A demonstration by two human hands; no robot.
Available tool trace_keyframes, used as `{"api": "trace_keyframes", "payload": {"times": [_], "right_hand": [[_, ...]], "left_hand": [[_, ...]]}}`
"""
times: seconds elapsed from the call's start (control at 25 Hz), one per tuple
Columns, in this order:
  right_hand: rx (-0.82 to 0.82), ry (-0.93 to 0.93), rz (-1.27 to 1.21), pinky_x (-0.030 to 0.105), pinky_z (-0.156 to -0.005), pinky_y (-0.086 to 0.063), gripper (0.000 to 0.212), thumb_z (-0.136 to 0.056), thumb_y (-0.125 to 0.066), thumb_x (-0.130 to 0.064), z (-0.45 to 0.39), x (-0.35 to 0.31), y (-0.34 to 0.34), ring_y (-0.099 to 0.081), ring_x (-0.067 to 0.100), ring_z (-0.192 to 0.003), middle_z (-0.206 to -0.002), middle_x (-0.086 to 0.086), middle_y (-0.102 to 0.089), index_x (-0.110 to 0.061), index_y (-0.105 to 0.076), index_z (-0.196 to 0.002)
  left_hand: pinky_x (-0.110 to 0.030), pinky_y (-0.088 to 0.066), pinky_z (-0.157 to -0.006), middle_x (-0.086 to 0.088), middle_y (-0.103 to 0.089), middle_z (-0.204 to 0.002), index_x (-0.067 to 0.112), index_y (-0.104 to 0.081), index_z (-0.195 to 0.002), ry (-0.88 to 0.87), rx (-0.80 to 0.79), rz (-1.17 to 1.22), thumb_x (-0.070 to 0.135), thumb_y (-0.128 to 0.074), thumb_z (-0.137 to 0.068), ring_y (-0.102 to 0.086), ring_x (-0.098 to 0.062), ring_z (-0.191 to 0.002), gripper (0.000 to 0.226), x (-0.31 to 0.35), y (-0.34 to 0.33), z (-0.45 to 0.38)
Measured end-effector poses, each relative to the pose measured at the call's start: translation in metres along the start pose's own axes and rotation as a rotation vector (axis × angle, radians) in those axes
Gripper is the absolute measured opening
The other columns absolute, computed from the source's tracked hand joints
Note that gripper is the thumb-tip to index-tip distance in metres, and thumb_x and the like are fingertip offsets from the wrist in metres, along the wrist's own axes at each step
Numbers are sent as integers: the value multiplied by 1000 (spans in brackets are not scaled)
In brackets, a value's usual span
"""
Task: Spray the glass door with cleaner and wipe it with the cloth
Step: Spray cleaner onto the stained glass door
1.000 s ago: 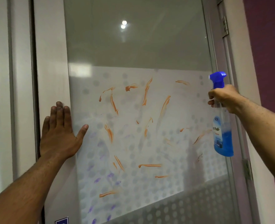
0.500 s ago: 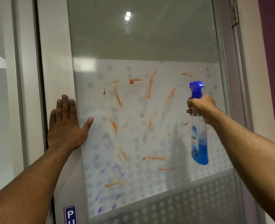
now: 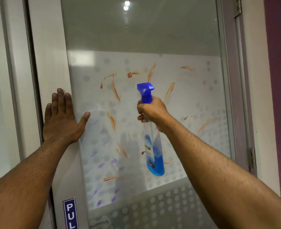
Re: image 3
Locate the person's right hand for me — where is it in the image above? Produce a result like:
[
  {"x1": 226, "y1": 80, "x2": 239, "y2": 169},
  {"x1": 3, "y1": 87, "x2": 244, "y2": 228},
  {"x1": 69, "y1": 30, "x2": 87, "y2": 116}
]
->
[{"x1": 137, "y1": 96, "x2": 177, "y2": 133}]

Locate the person's left hand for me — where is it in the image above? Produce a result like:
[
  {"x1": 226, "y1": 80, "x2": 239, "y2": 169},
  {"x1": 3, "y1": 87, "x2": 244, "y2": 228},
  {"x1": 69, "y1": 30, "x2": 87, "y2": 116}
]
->
[{"x1": 43, "y1": 88, "x2": 91, "y2": 145}]

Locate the blue glass cleaner spray bottle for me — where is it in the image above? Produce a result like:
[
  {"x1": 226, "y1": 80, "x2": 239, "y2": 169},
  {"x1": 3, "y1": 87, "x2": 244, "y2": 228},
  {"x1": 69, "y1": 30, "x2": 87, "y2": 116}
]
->
[{"x1": 137, "y1": 82, "x2": 165, "y2": 177}]

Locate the person's left forearm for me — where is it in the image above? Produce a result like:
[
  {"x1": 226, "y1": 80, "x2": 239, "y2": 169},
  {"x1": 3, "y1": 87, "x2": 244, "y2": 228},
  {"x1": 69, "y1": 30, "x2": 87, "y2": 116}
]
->
[{"x1": 0, "y1": 138, "x2": 81, "y2": 229}]

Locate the person's right forearm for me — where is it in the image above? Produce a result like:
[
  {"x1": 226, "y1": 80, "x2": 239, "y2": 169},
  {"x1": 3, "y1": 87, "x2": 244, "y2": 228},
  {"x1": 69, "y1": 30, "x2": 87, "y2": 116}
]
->
[{"x1": 159, "y1": 119, "x2": 281, "y2": 229}]

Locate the fixed glass side panel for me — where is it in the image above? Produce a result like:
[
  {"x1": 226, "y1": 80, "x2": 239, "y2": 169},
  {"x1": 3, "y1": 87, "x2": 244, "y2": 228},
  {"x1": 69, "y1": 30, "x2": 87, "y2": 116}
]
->
[{"x1": 0, "y1": 0, "x2": 43, "y2": 187}]

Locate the frosted glass door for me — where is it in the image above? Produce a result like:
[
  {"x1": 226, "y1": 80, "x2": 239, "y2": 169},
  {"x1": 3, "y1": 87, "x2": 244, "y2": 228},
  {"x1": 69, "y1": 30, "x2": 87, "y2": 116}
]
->
[{"x1": 27, "y1": 0, "x2": 258, "y2": 229}]

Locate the blue door sign sticker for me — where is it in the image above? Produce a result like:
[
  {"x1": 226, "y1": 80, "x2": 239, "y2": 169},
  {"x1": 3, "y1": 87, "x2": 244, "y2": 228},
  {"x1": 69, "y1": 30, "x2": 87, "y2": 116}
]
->
[{"x1": 63, "y1": 198, "x2": 79, "y2": 229}]

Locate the silver door hinge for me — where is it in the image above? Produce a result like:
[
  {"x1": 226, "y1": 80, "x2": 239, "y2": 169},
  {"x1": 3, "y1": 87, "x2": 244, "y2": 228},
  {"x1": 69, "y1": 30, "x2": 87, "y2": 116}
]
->
[
  {"x1": 233, "y1": 0, "x2": 242, "y2": 18},
  {"x1": 246, "y1": 147, "x2": 258, "y2": 177}
]

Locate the white door frame post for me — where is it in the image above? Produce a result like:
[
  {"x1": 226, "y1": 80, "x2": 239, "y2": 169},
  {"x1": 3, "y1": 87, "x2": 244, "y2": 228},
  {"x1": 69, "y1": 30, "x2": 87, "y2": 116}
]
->
[{"x1": 236, "y1": 0, "x2": 281, "y2": 197}]

